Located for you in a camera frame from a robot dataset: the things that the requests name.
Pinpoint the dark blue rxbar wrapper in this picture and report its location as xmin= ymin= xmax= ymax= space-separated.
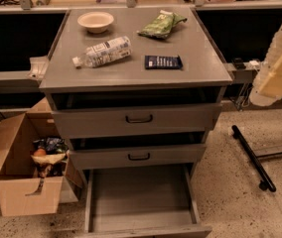
xmin=145 ymin=56 xmax=183 ymax=69

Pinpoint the grey top drawer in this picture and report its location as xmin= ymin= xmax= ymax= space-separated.
xmin=53 ymin=104 xmax=221 ymax=139

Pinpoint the grey drawer cabinet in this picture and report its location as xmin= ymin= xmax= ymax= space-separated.
xmin=39 ymin=5 xmax=234 ymax=238

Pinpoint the grey middle drawer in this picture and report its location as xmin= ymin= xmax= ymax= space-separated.
xmin=70 ymin=144 xmax=206 ymax=170

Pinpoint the grey open bottom drawer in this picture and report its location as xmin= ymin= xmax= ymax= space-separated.
xmin=76 ymin=165 xmax=212 ymax=238

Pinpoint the clear plastic water bottle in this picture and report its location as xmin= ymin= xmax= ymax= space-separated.
xmin=72 ymin=36 xmax=132 ymax=68

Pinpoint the green chip bag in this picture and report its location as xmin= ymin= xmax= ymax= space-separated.
xmin=137 ymin=10 xmax=187 ymax=39

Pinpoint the dark snack bag in box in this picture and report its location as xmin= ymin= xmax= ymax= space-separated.
xmin=33 ymin=137 xmax=69 ymax=155

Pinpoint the cream ceramic bowl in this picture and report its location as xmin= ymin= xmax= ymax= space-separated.
xmin=77 ymin=12 xmax=114 ymax=34

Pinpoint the orange fruit in box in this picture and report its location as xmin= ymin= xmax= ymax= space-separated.
xmin=34 ymin=148 xmax=47 ymax=157

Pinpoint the open cardboard box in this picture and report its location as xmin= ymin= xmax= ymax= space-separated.
xmin=0 ymin=99 xmax=83 ymax=216

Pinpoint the black metal stand base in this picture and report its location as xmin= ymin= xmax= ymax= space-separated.
xmin=231 ymin=125 xmax=282 ymax=192

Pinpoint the grey metal rail bracket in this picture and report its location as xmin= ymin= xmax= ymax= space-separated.
xmin=28 ymin=56 xmax=49 ymax=80

